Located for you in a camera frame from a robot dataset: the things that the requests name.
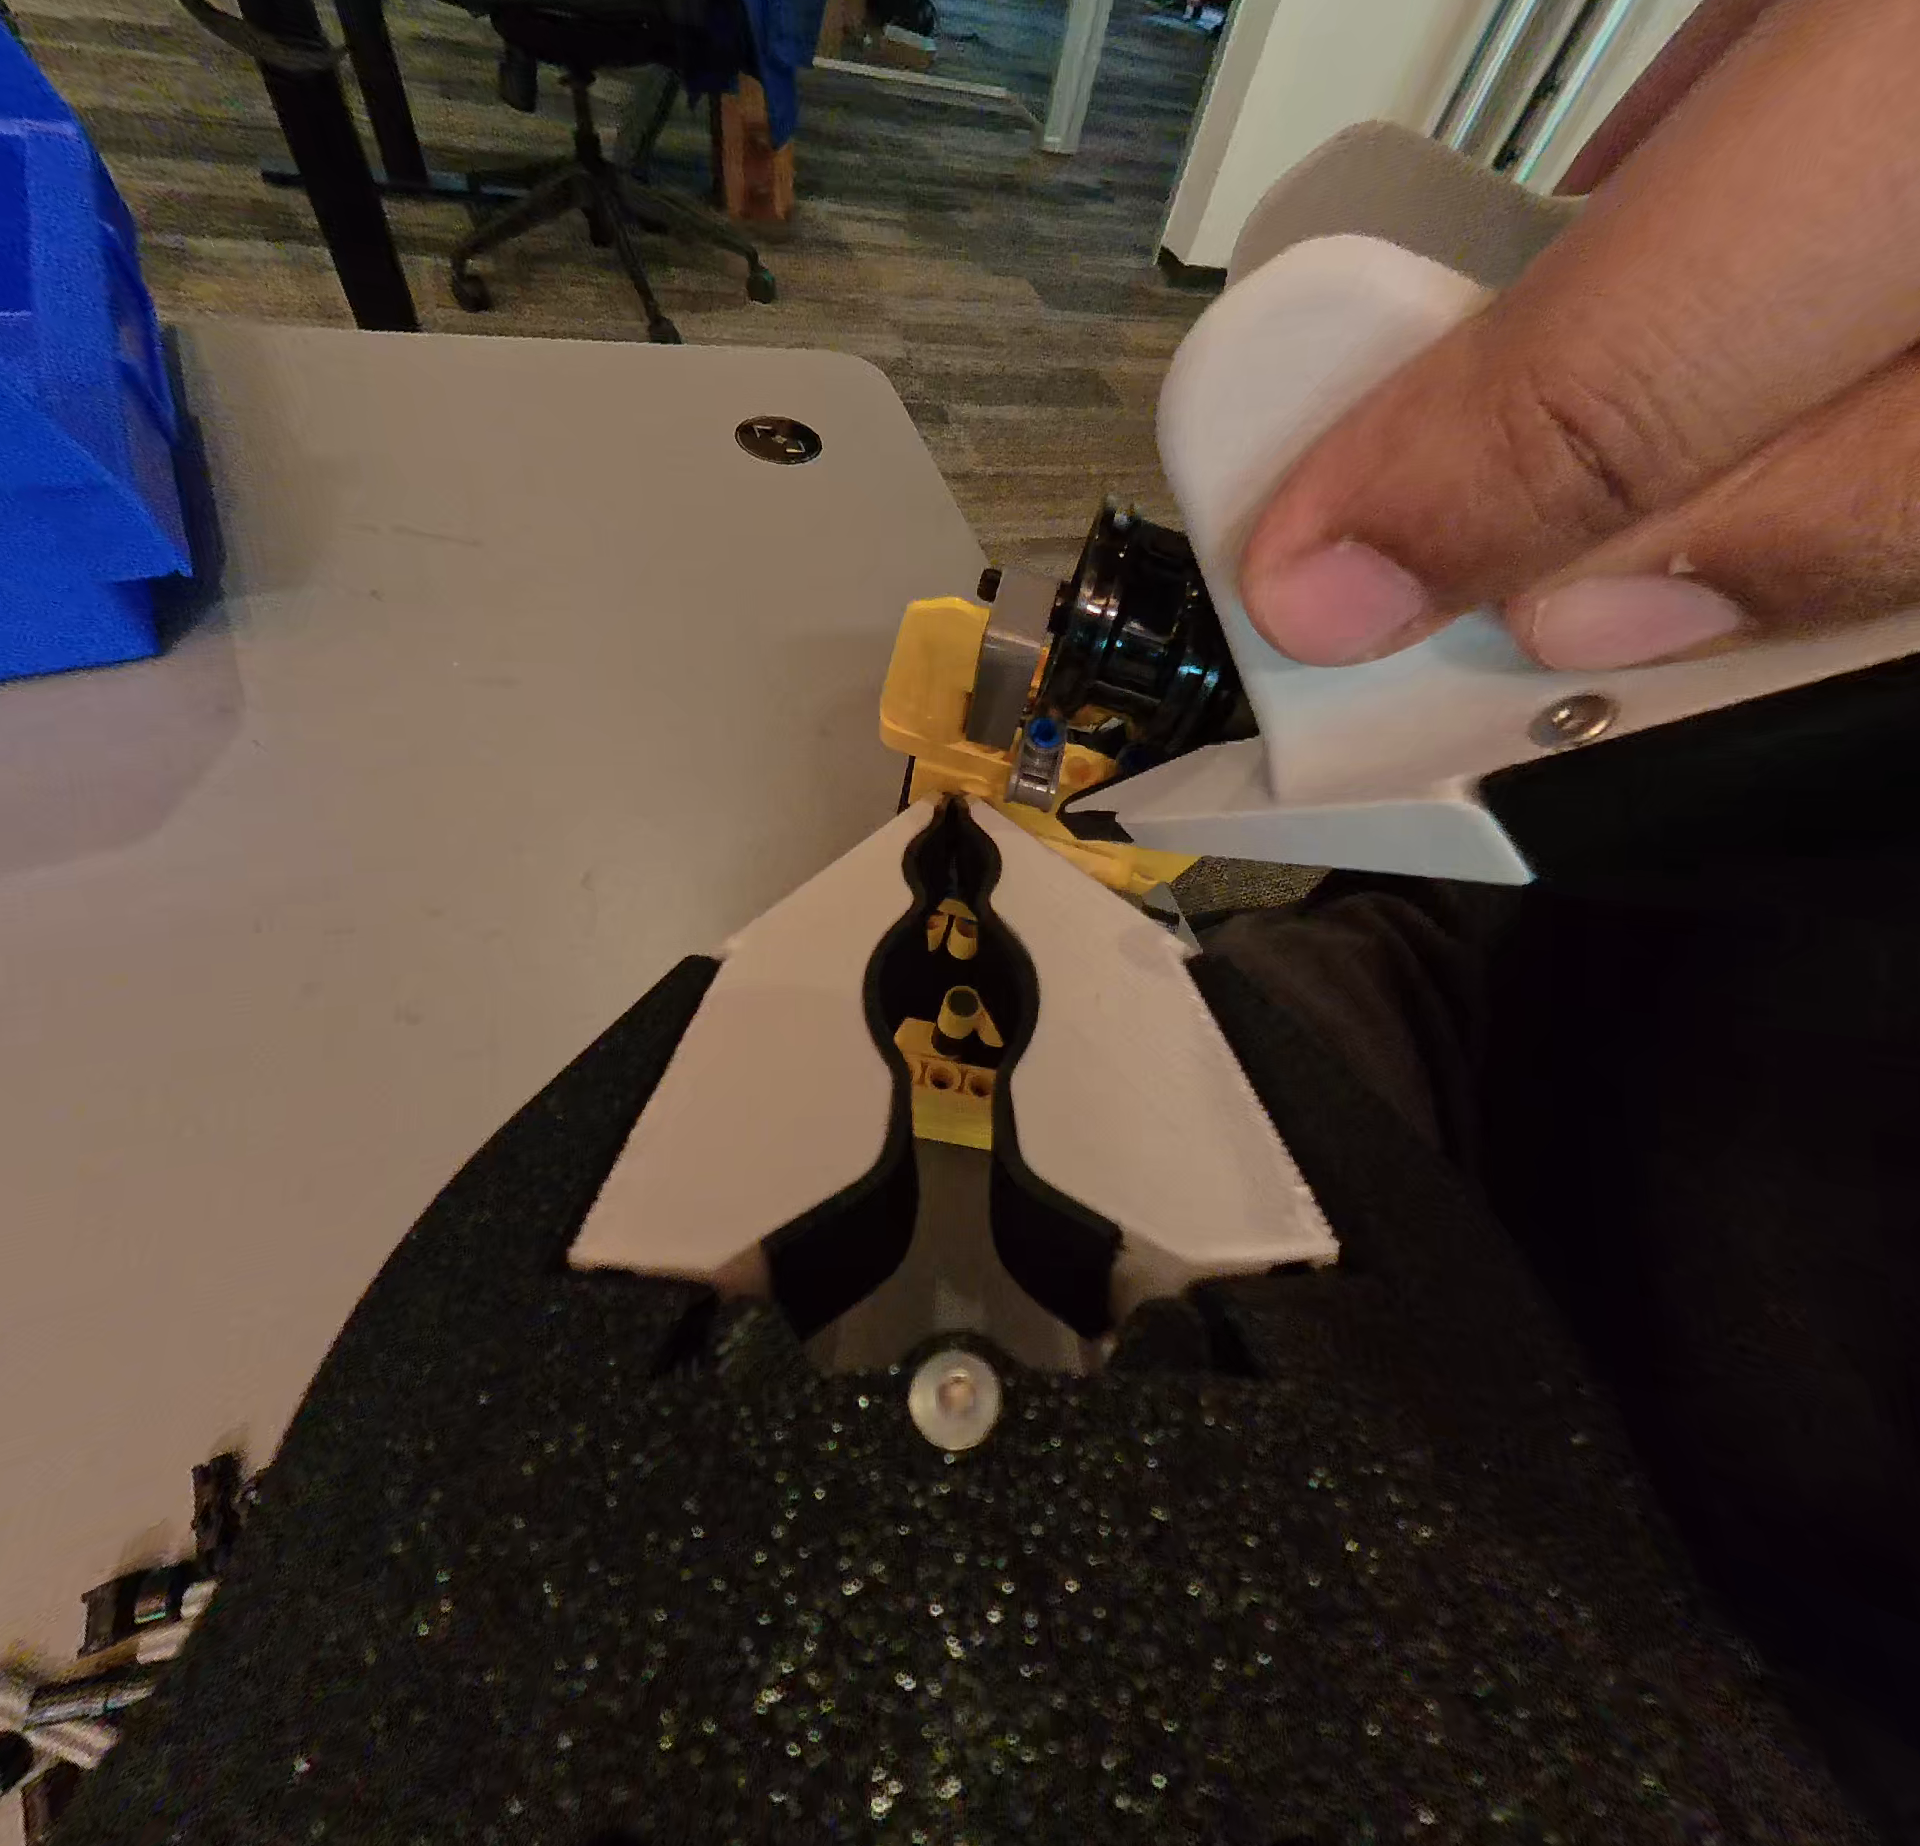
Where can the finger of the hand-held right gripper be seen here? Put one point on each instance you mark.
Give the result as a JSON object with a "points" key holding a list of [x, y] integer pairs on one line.
{"points": [[1349, 836]]}

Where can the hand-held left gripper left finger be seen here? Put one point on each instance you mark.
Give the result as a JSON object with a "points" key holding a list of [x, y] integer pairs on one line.
{"points": [[719, 1112]]}

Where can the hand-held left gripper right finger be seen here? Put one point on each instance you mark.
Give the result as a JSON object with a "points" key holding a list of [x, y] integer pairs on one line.
{"points": [[1174, 1112]]}

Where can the black yellow toy brick base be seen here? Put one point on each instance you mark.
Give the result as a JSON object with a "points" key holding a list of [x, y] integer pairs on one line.
{"points": [[947, 1101]]}

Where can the black toy wheel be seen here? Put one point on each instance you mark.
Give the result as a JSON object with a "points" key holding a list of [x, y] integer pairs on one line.
{"points": [[1142, 633]]}

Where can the yellow brick wheel assembly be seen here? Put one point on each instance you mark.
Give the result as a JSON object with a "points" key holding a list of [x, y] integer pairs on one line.
{"points": [[930, 692]]}

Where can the person's right hand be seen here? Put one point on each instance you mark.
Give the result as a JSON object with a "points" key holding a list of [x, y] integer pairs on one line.
{"points": [[1653, 407]]}

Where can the round table grommet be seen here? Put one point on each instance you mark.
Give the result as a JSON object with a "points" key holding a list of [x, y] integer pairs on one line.
{"points": [[780, 438]]}

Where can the wooden block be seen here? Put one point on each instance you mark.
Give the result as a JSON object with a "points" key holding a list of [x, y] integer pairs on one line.
{"points": [[755, 162]]}

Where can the blue jacket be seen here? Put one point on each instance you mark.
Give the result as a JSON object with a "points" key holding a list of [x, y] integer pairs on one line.
{"points": [[782, 3]]}

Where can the black office chair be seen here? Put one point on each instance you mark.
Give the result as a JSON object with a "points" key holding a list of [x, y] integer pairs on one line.
{"points": [[599, 77]]}

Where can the pile of loose toy pieces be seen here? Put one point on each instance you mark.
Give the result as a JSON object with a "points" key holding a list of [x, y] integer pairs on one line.
{"points": [[108, 1652]]}

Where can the nested blue plastic bins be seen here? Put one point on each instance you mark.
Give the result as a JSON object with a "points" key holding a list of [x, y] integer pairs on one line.
{"points": [[77, 377]]}

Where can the black desk leg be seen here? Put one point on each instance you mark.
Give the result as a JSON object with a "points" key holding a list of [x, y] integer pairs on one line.
{"points": [[329, 120]]}

